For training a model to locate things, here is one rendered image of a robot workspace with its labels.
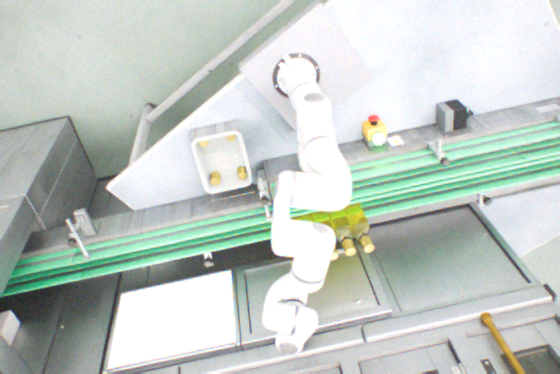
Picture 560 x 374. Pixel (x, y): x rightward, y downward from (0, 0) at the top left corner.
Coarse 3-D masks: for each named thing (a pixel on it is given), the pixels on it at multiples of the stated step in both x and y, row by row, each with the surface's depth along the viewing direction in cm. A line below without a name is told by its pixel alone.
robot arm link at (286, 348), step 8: (296, 312) 120; (304, 312) 121; (312, 312) 121; (296, 320) 119; (304, 320) 119; (312, 320) 120; (296, 328) 119; (304, 328) 119; (312, 328) 120; (280, 336) 124; (288, 336) 124; (296, 336) 122; (304, 336) 121; (280, 344) 124; (288, 344) 124; (296, 344) 124; (288, 352) 126; (296, 352) 125
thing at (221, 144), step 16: (192, 144) 158; (208, 144) 166; (224, 144) 167; (240, 144) 165; (208, 160) 170; (224, 160) 171; (240, 160) 171; (208, 176) 173; (224, 176) 174; (208, 192) 169
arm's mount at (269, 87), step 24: (288, 24) 147; (312, 24) 145; (336, 24) 146; (264, 48) 147; (288, 48) 148; (312, 48) 149; (336, 48) 150; (264, 72) 151; (336, 72) 155; (360, 72) 156; (336, 96) 160; (288, 120) 163
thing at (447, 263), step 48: (336, 240) 178; (384, 240) 175; (432, 240) 171; (480, 240) 166; (48, 288) 183; (96, 288) 180; (384, 288) 155; (432, 288) 153; (480, 288) 149; (528, 288) 142; (48, 336) 163; (96, 336) 159; (336, 336) 141; (384, 336) 138; (432, 336) 137; (480, 336) 137; (528, 336) 134
